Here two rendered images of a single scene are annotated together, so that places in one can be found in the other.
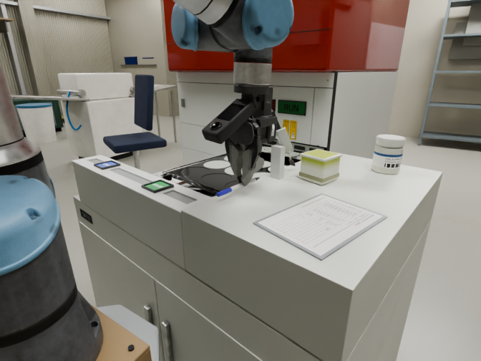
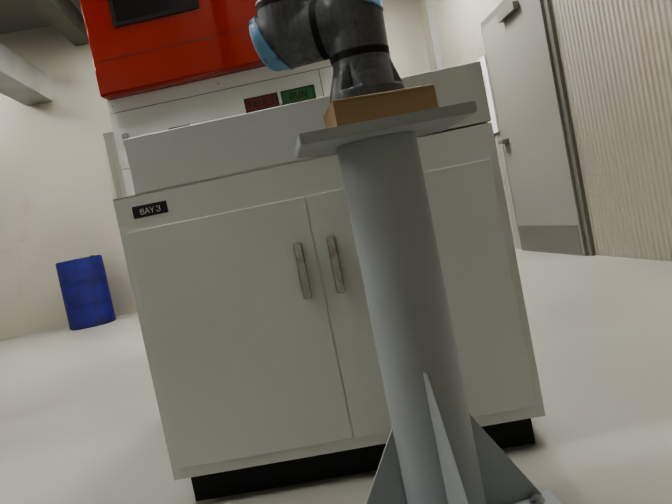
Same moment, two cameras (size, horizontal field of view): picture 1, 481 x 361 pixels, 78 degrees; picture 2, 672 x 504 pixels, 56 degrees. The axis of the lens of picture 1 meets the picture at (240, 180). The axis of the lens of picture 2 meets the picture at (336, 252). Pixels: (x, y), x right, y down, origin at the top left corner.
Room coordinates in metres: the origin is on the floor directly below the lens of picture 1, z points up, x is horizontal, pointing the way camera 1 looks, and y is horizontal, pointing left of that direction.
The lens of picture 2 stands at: (-0.65, 1.13, 0.67)
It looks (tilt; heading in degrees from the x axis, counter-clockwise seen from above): 3 degrees down; 322
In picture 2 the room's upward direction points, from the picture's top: 11 degrees counter-clockwise
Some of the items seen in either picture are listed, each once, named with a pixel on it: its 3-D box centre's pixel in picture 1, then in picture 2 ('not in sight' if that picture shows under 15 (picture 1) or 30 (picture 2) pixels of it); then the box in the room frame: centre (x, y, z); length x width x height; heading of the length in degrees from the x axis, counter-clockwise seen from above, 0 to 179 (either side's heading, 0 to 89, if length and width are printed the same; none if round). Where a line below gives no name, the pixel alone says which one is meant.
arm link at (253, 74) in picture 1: (250, 74); not in sight; (0.63, -0.02, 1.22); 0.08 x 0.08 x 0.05
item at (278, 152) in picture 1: (281, 151); not in sight; (0.74, -0.11, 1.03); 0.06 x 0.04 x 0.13; 139
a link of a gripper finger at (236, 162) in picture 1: (242, 162); not in sight; (0.65, 0.00, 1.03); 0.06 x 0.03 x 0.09; 138
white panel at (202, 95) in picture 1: (240, 122); (231, 133); (1.28, 0.00, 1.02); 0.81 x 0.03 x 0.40; 49
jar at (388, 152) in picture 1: (387, 154); not in sight; (0.78, -0.40, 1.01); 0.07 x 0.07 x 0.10
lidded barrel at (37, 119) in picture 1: (38, 123); not in sight; (5.39, 3.64, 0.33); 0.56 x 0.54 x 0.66; 56
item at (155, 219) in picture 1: (134, 199); (238, 146); (0.75, 0.30, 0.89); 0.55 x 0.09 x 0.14; 49
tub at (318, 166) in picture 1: (319, 166); not in sight; (0.72, -0.20, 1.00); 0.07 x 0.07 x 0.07; 40
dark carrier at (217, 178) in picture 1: (238, 170); not in sight; (0.98, 0.01, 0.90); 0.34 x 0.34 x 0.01; 49
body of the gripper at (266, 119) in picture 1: (252, 115); not in sight; (0.64, -0.02, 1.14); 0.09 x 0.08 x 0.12; 138
